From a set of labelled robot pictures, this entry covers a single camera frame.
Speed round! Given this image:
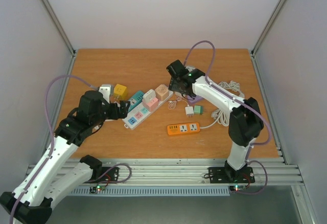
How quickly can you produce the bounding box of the peach cube adapter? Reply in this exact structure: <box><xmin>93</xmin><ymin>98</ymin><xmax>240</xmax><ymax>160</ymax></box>
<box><xmin>155</xmin><ymin>84</ymin><xmax>169</xmax><ymax>101</ymax></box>

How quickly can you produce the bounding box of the long white power strip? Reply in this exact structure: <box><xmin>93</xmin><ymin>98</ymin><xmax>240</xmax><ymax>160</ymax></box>
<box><xmin>122</xmin><ymin>91</ymin><xmax>173</xmax><ymax>130</ymax></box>

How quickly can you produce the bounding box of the white usb charger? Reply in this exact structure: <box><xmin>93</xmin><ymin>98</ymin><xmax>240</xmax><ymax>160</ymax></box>
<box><xmin>184</xmin><ymin>106</ymin><xmax>195</xmax><ymax>117</ymax></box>

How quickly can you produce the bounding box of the white round switch socket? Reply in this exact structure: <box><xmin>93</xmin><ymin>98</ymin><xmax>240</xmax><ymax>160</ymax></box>
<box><xmin>143</xmin><ymin>89</ymin><xmax>156</xmax><ymax>103</ymax></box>

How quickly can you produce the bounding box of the pink cube socket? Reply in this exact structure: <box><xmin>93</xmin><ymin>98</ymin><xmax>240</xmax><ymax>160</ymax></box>
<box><xmin>142</xmin><ymin>98</ymin><xmax>159</xmax><ymax>112</ymax></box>

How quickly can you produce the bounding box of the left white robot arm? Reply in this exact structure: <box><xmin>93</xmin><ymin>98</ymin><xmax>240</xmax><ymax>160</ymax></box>
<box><xmin>1</xmin><ymin>91</ymin><xmax>130</xmax><ymax>223</ymax></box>

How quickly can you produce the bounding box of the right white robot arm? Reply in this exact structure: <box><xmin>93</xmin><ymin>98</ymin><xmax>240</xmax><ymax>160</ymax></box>
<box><xmin>166</xmin><ymin>60</ymin><xmax>264</xmax><ymax>182</ymax></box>

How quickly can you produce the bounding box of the purple power strip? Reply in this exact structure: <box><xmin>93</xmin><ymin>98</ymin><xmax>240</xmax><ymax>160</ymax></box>
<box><xmin>187</xmin><ymin>96</ymin><xmax>203</xmax><ymax>105</ymax></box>

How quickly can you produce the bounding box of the yellow cube adapter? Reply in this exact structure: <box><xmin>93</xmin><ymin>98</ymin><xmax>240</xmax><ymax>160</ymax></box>
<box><xmin>113</xmin><ymin>84</ymin><xmax>128</xmax><ymax>100</ymax></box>

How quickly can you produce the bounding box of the teal power strip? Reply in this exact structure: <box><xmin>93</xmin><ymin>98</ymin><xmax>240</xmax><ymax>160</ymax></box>
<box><xmin>128</xmin><ymin>90</ymin><xmax>144</xmax><ymax>112</ymax></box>

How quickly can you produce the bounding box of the green small adapter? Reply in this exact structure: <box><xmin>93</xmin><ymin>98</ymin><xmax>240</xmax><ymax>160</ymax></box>
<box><xmin>194</xmin><ymin>105</ymin><xmax>204</xmax><ymax>115</ymax></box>

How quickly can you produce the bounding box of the orange power strip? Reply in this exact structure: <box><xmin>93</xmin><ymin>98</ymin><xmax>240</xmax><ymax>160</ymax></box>
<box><xmin>167</xmin><ymin>122</ymin><xmax>200</xmax><ymax>136</ymax></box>

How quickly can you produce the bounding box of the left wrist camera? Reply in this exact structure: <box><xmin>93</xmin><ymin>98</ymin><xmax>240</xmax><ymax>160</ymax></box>
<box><xmin>99</xmin><ymin>84</ymin><xmax>113</xmax><ymax>103</ymax></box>

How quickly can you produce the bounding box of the white earphone cable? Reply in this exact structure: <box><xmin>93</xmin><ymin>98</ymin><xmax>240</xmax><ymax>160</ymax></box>
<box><xmin>167</xmin><ymin>93</ymin><xmax>191</xmax><ymax>111</ymax></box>

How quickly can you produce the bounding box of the white coiled power cord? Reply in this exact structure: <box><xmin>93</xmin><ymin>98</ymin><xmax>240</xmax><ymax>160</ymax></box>
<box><xmin>199</xmin><ymin>80</ymin><xmax>246</xmax><ymax>130</ymax></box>

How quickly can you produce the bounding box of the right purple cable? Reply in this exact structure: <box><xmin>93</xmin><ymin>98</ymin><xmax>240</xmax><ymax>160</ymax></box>
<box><xmin>185</xmin><ymin>40</ymin><xmax>272</xmax><ymax>196</ymax></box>

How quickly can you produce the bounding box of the purple cable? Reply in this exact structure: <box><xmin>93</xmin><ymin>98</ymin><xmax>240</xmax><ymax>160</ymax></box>
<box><xmin>185</xmin><ymin>40</ymin><xmax>272</xmax><ymax>196</ymax></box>
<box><xmin>9</xmin><ymin>75</ymin><xmax>100</xmax><ymax>224</ymax></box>

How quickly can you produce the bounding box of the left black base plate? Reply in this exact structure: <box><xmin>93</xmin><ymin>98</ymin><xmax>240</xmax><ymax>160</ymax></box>
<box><xmin>86</xmin><ymin>167</ymin><xmax>119</xmax><ymax>184</ymax></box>

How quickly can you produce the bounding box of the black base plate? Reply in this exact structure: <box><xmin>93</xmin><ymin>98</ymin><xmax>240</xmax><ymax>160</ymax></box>
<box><xmin>203</xmin><ymin>166</ymin><xmax>255</xmax><ymax>184</ymax></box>
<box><xmin>86</xmin><ymin>167</ymin><xmax>119</xmax><ymax>184</ymax></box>

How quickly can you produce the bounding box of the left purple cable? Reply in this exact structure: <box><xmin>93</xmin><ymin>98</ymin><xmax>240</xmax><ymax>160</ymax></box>
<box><xmin>9</xmin><ymin>75</ymin><xmax>100</xmax><ymax>224</ymax></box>

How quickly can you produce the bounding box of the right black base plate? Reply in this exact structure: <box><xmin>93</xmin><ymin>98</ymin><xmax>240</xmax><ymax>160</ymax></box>
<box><xmin>203</xmin><ymin>166</ymin><xmax>255</xmax><ymax>184</ymax></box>

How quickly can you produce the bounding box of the grey slotted cable duct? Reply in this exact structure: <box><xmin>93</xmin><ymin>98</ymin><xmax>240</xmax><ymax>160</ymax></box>
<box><xmin>69</xmin><ymin>186</ymin><xmax>230</xmax><ymax>197</ymax></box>

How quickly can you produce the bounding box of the aluminium rail frame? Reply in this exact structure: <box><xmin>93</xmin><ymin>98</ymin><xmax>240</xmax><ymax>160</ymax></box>
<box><xmin>66</xmin><ymin>49</ymin><xmax>316</xmax><ymax>223</ymax></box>

